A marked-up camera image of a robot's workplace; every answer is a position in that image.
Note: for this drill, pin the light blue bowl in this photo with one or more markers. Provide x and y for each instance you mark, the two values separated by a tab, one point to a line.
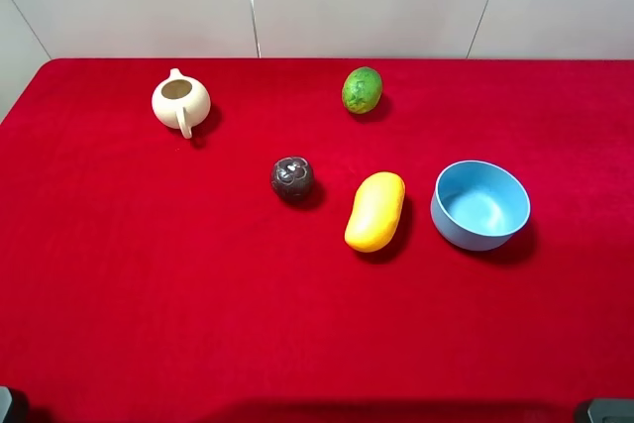
478	206

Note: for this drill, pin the dark purple mangosteen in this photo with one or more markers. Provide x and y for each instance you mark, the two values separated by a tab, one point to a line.
292	178

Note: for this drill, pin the yellow mango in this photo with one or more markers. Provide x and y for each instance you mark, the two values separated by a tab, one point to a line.
376	212

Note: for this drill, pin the green papaya fruit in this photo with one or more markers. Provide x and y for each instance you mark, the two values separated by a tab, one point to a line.
362	90

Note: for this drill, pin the red tablecloth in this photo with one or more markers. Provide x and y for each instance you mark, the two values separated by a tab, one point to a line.
146	277

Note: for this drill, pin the cream ceramic teapot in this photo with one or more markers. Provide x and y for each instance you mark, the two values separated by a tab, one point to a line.
181	102

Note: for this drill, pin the black base bottom right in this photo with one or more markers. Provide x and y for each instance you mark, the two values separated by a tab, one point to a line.
605	410

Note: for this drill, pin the black base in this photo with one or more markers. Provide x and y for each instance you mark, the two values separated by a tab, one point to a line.
605	410
14	405

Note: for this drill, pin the black base bottom left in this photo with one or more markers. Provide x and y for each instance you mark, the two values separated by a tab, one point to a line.
14	405

